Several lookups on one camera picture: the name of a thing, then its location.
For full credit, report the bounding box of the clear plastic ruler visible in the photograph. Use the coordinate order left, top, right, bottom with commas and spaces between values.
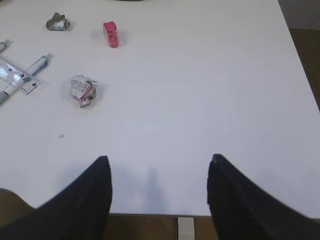
0, 56, 48, 96

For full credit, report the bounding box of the white table leg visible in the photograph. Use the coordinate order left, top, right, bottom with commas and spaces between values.
177, 217, 195, 240

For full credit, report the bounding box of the light blue pen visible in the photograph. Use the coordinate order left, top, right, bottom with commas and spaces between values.
0, 52, 54, 106

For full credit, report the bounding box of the grey blue pen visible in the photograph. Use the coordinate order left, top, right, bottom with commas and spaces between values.
0, 39, 12, 53

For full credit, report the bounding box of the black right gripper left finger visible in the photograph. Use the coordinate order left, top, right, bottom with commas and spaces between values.
0, 156, 112, 240

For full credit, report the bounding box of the pink pencil sharpener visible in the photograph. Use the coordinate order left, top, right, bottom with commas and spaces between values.
103, 21, 120, 48

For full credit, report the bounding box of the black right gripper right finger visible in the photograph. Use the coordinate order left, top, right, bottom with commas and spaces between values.
207, 154, 320, 240

